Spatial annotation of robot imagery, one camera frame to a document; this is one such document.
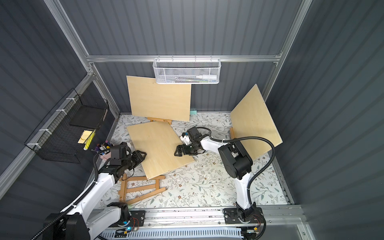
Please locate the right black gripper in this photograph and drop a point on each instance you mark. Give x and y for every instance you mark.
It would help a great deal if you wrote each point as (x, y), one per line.
(187, 148)

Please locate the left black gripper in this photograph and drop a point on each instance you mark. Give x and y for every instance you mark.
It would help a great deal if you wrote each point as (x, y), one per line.
(135, 157)

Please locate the plywood board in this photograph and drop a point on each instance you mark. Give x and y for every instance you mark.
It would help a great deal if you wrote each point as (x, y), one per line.
(251, 117)
(159, 141)
(162, 101)

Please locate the wooden easel frame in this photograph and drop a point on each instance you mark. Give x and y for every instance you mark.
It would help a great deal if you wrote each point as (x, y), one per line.
(160, 120)

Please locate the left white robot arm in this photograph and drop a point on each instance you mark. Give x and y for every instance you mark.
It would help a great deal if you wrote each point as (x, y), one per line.
(74, 222)

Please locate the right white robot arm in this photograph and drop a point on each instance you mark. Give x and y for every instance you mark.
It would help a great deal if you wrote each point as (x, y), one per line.
(235, 158)

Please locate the pink pen cup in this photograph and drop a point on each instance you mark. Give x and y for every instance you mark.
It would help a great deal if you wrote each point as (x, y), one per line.
(104, 148)

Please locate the yellow sticky note pad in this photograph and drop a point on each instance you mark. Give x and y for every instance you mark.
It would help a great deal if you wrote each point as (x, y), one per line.
(85, 135)

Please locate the white marker in basket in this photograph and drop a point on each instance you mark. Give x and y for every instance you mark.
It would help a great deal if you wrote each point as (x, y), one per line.
(207, 78)

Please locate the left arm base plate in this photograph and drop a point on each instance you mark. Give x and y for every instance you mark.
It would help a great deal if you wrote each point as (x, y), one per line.
(135, 219)

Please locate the black wire mesh basket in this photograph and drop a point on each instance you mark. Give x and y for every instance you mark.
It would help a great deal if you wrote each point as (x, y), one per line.
(57, 139)

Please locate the white wire mesh basket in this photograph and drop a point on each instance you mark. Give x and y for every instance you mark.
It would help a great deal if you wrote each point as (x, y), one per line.
(185, 72)

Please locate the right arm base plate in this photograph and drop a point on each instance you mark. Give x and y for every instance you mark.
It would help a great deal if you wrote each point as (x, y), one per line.
(238, 216)

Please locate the aluminium rail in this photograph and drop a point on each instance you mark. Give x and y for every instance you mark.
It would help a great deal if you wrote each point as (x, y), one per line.
(162, 218)

